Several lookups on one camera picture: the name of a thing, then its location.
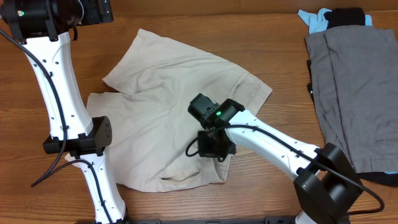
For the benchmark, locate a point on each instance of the light blue garment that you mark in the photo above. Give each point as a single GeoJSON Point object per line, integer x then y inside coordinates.
{"type": "Point", "coordinates": [318, 23]}

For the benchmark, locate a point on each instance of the beige shorts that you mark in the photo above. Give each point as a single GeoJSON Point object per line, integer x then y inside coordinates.
{"type": "Point", "coordinates": [153, 85]}

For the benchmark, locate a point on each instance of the black garment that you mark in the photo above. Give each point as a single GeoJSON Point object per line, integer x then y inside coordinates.
{"type": "Point", "coordinates": [345, 17]}

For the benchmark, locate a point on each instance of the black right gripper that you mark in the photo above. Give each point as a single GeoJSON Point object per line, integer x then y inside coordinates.
{"type": "Point", "coordinates": [206, 152]}

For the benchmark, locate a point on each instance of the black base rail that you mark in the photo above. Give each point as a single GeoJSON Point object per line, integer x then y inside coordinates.
{"type": "Point", "coordinates": [211, 221]}

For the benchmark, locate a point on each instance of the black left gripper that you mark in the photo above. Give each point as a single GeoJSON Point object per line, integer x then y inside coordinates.
{"type": "Point", "coordinates": [94, 15]}

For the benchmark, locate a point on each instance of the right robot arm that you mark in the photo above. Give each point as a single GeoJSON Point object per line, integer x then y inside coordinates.
{"type": "Point", "coordinates": [325, 182]}

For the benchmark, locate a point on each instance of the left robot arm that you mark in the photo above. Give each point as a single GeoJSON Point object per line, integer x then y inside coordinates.
{"type": "Point", "coordinates": [41, 30]}

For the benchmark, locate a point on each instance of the grey shorts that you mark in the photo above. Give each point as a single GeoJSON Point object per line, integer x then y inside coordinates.
{"type": "Point", "coordinates": [354, 82]}

